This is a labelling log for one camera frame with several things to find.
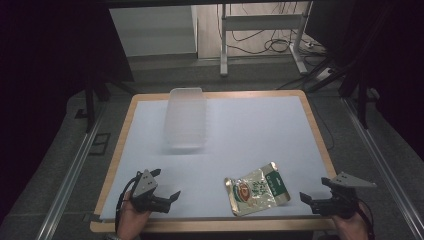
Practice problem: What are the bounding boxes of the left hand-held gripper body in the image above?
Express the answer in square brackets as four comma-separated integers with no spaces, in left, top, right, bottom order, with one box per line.
[129,169,172,215]

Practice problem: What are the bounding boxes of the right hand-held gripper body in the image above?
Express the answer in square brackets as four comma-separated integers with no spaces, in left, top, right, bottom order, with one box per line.
[310,171,378,220]

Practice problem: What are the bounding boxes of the green and gold food pouch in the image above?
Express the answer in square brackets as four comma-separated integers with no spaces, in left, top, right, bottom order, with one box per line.
[223,161,292,217]

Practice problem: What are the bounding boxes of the person's right hand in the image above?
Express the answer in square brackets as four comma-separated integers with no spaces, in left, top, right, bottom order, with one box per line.
[331,202,372,240]

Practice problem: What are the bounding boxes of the person's left hand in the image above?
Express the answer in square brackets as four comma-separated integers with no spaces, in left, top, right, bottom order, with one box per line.
[115,191,152,240]

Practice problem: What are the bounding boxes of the clear plastic container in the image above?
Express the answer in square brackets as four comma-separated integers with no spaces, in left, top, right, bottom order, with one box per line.
[162,86,208,150]

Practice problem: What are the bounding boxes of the black metal stand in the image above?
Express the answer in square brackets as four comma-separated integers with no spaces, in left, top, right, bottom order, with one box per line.
[338,64,379,131]
[74,71,136,134]

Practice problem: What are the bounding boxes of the white power strip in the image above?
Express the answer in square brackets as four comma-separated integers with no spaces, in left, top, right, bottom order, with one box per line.
[313,66,335,82]

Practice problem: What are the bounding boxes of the dark curtain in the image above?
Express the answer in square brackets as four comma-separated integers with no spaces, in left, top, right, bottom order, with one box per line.
[0,0,135,224]
[304,0,424,161]

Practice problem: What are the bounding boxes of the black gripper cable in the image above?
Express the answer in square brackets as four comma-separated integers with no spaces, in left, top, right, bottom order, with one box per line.
[357,197,377,240]
[114,175,138,234]

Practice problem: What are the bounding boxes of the thin black floor cable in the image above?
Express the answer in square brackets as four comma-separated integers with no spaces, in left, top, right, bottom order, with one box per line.
[309,99,335,152]

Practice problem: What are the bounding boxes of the aluminium floor rail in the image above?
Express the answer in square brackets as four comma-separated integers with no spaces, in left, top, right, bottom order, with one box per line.
[342,96,424,240]
[34,102,108,240]

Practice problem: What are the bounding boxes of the white wall panel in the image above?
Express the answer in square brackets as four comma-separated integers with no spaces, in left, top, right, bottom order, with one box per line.
[108,4,198,58]

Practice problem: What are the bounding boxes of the black floor cables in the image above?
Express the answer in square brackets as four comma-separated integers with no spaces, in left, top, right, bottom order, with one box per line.
[228,2,303,56]

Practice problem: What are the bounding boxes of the white metal desk frame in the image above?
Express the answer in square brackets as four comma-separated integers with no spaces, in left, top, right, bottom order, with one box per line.
[219,1,310,78]

